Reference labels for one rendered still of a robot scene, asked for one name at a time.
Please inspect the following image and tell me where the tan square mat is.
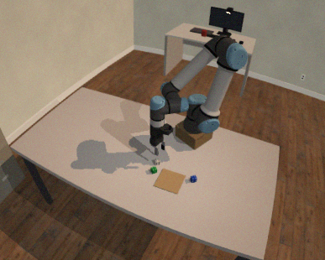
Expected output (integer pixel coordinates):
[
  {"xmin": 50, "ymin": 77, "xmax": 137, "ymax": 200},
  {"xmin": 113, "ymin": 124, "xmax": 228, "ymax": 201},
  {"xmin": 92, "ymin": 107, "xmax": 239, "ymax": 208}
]
[{"xmin": 154, "ymin": 169, "xmax": 186, "ymax": 194}]

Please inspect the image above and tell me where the green die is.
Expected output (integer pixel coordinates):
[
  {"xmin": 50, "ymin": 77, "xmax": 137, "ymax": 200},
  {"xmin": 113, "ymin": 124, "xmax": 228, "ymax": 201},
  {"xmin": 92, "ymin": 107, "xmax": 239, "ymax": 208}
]
[{"xmin": 150, "ymin": 166, "xmax": 157, "ymax": 174}]

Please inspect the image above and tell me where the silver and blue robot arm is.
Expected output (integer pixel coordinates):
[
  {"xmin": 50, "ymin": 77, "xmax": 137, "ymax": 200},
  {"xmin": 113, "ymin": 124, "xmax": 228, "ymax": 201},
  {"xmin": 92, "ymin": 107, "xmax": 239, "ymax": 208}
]
[{"xmin": 149, "ymin": 35, "xmax": 248, "ymax": 134}]

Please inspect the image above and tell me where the blue die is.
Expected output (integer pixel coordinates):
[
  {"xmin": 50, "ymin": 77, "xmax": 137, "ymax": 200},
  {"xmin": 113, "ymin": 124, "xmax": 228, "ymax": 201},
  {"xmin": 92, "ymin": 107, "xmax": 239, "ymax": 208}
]
[{"xmin": 190, "ymin": 175, "xmax": 197, "ymax": 183}]

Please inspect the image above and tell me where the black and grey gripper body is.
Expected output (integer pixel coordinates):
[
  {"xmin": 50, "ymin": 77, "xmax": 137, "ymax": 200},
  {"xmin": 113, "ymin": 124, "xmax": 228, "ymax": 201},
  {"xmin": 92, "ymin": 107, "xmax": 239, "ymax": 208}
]
[{"xmin": 149, "ymin": 119, "xmax": 173, "ymax": 146}]

